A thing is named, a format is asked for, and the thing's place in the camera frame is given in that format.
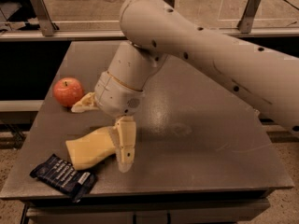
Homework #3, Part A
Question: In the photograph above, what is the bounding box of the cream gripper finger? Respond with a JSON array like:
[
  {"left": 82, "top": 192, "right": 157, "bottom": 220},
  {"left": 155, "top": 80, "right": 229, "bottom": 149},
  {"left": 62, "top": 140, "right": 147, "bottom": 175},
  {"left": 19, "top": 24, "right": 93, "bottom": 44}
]
[
  {"left": 113, "top": 116, "right": 136, "bottom": 173},
  {"left": 71, "top": 92, "right": 99, "bottom": 113}
]

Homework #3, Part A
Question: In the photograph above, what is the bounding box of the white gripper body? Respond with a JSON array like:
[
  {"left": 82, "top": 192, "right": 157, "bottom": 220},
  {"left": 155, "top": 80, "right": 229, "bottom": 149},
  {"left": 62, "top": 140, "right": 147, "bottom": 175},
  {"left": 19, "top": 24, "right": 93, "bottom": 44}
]
[{"left": 94, "top": 71, "right": 144, "bottom": 118}]

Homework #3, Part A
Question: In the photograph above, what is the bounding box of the yellow sponge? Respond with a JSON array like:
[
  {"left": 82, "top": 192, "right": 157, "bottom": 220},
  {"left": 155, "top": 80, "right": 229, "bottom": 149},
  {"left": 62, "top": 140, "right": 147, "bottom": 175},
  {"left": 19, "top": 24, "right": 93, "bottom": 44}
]
[{"left": 65, "top": 127, "right": 116, "bottom": 171}]

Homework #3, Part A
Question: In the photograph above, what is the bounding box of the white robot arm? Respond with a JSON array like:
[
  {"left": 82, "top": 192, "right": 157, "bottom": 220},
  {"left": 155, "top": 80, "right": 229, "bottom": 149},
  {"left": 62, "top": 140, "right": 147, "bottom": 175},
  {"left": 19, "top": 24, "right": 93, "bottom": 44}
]
[{"left": 66, "top": 0, "right": 299, "bottom": 173}]

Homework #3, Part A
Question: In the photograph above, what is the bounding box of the dark blue rxbar wrapper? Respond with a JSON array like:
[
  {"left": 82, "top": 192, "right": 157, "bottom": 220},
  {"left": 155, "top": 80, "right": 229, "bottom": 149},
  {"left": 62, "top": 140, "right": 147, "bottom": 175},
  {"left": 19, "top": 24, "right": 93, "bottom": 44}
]
[{"left": 30, "top": 154, "right": 97, "bottom": 203}]

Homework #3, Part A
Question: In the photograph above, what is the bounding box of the red apple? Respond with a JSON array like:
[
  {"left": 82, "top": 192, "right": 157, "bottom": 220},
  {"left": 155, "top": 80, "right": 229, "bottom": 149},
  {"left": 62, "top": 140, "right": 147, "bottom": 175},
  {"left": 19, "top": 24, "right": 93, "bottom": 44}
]
[{"left": 52, "top": 77, "right": 84, "bottom": 107}]

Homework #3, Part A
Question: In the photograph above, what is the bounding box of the clear acrylic barrier panel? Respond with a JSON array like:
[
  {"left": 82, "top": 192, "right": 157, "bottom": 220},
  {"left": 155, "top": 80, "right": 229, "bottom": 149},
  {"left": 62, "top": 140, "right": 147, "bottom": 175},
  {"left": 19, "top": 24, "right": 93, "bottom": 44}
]
[{"left": 0, "top": 0, "right": 299, "bottom": 33}]

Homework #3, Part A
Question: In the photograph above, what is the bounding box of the grey table base cabinet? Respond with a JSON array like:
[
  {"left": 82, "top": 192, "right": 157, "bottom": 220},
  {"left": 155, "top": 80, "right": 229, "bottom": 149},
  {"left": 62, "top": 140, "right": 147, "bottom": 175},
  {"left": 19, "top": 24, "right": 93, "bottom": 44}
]
[{"left": 21, "top": 191, "right": 270, "bottom": 224}]

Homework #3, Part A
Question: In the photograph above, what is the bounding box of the left metal bracket post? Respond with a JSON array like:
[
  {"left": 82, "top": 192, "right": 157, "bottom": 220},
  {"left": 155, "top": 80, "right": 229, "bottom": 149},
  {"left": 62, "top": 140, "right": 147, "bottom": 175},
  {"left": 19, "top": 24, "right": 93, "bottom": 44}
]
[{"left": 30, "top": 0, "right": 57, "bottom": 36}]

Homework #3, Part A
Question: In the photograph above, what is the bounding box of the right metal bracket post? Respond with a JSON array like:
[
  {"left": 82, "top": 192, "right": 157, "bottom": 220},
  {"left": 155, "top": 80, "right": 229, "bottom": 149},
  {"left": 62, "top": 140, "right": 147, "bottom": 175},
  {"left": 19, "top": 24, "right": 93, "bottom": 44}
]
[{"left": 237, "top": 0, "right": 262, "bottom": 34}]

